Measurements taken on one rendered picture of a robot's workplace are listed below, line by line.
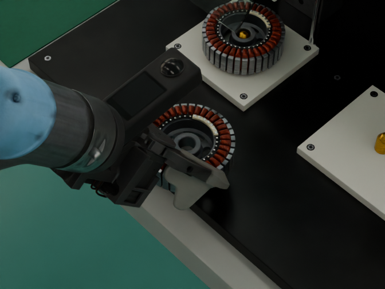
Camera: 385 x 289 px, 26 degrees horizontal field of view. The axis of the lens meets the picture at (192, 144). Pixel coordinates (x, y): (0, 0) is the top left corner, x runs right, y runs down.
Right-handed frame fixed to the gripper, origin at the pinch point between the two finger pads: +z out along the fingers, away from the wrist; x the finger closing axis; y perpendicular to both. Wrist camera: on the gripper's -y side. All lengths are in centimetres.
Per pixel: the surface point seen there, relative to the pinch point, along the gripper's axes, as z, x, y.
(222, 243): 4.7, 8.6, 7.4
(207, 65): 12.3, -11.0, -7.9
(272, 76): 15.3, -3.5, -11.8
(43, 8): 10.4, -38.1, -0.1
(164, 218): 3.2, 1.1, 9.4
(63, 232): 70, -48, 46
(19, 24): 7.7, -37.9, 3.5
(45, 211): 70, -55, 45
